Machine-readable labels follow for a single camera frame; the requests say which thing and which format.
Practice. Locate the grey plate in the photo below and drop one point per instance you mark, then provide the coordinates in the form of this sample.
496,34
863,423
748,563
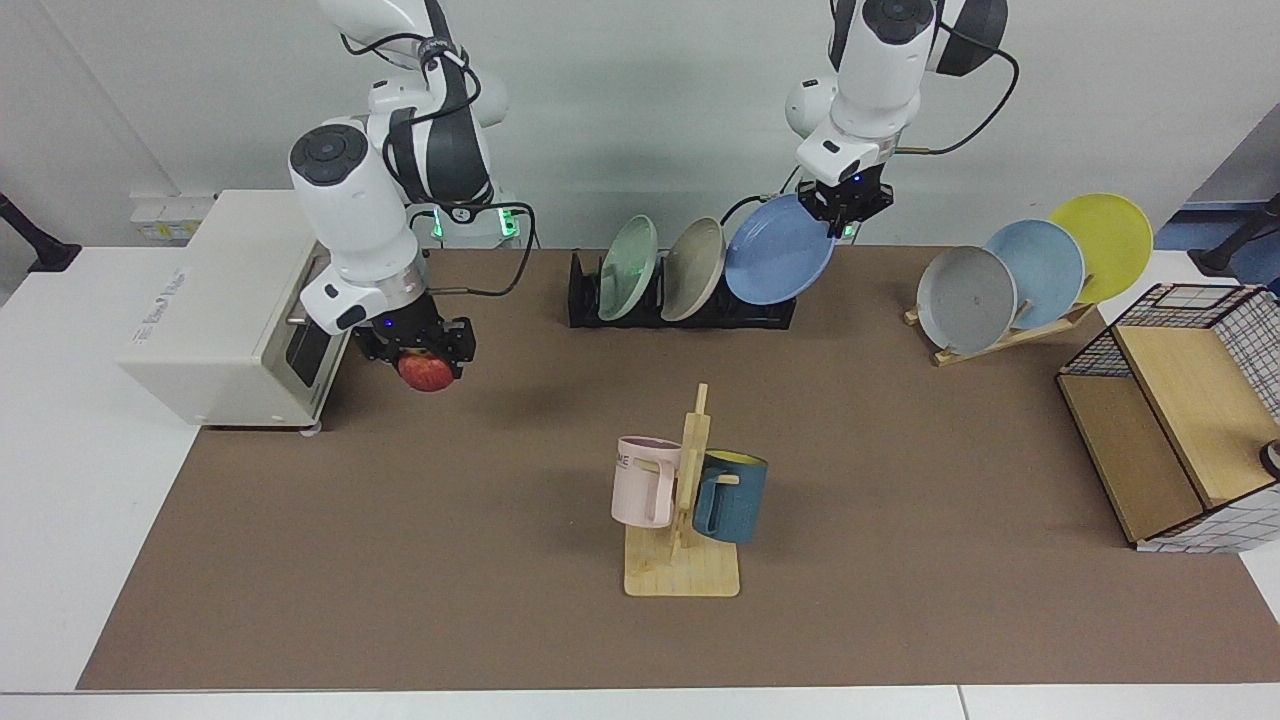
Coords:
965,300

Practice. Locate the dark round object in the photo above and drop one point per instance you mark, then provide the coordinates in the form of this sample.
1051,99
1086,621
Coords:
1272,458

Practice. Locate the pale green plate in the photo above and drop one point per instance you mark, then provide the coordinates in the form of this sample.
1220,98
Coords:
628,268

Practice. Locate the pale toaster oven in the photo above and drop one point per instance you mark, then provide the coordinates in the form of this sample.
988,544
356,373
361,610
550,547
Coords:
220,310

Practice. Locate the light blue plate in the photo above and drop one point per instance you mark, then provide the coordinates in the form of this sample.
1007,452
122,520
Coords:
1045,265

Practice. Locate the black stand foot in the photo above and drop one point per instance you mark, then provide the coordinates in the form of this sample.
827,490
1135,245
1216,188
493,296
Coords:
45,255
1225,258

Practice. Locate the teal mug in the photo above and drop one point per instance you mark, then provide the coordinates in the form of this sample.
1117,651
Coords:
730,500

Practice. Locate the wooden cup stand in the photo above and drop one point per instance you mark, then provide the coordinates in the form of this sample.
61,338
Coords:
685,575

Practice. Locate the wooden plate rack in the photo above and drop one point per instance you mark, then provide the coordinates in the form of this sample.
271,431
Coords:
1000,340

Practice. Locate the red yellow apple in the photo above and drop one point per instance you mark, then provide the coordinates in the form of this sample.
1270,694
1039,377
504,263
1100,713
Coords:
425,373

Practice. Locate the beige plate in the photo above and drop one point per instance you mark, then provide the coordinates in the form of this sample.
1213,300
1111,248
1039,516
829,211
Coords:
692,270

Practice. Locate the brown table cloth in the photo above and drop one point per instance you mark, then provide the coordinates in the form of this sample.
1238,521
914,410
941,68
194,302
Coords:
450,560

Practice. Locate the yellow plate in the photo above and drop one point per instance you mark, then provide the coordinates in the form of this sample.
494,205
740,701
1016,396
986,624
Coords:
1110,240

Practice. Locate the white power strip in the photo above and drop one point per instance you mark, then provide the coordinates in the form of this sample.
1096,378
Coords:
170,215

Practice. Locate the black dish rack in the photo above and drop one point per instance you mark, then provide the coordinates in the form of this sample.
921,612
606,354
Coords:
740,315

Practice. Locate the pink mug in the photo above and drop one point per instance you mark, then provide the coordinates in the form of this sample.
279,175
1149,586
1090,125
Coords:
640,490

